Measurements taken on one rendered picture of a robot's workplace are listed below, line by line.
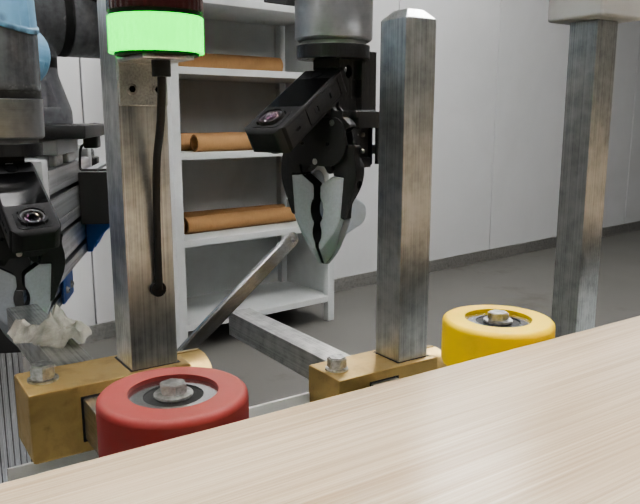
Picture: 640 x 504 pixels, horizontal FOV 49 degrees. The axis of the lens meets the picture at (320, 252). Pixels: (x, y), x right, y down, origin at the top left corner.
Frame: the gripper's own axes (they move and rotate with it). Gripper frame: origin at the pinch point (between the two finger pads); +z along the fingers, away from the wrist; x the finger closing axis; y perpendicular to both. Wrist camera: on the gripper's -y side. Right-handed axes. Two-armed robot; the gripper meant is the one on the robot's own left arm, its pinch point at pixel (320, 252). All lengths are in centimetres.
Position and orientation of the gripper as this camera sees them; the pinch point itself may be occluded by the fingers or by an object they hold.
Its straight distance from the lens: 70.4
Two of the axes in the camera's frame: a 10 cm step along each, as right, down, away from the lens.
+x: -8.0, -1.1, 5.8
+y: 5.9, -1.5, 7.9
